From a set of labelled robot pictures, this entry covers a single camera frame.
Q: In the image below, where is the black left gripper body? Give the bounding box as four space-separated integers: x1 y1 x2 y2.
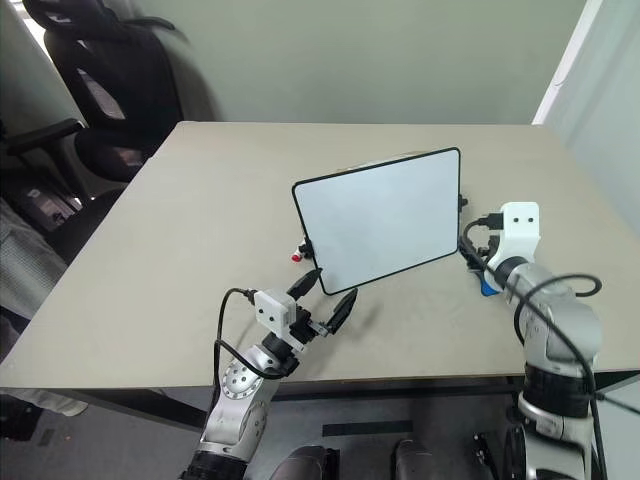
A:
288 304 332 347

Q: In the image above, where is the black floor tape strip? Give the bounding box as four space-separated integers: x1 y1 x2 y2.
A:
321 420 415 438

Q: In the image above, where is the dark rounded shape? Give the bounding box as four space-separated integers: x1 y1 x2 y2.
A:
271 444 342 480
391 438 452 480

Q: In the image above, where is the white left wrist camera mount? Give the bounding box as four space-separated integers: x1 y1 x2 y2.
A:
253 288 308 352

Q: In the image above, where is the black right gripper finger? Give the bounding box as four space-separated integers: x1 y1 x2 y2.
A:
458 238 485 274

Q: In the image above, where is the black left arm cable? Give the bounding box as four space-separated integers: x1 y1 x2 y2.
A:
213 286 297 382

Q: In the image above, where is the black office chair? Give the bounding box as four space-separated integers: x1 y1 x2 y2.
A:
6 0 197 256

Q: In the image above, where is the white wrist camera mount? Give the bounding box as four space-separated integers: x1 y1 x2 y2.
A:
486 201 543 272
253 288 308 352

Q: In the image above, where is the dark table frame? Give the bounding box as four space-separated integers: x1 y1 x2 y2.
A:
82 372 640 432

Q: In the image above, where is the white whiteboard with black frame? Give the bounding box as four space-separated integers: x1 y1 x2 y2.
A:
291 146 462 297

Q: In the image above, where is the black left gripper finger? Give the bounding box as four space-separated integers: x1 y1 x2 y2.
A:
326 288 359 336
286 268 323 298

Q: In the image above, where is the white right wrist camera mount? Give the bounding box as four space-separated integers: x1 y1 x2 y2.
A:
486 201 543 272

